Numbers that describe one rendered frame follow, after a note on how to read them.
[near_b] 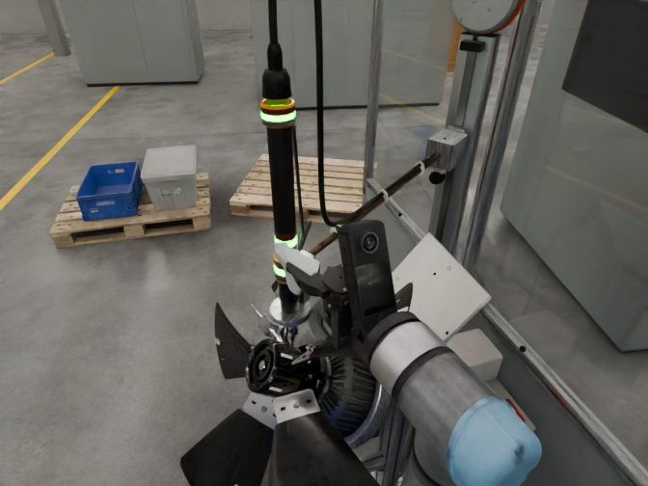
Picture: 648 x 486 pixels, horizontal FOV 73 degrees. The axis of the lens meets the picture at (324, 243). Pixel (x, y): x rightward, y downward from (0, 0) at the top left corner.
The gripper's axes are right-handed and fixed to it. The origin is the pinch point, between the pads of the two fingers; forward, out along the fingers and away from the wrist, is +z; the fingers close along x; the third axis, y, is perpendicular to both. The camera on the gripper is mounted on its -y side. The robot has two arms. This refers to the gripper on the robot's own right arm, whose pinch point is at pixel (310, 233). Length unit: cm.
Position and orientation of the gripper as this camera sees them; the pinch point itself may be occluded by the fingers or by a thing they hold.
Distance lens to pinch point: 58.5
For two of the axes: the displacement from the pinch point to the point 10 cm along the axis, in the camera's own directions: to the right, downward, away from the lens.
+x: 8.8, -2.7, 3.9
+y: 0.0, 8.2, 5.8
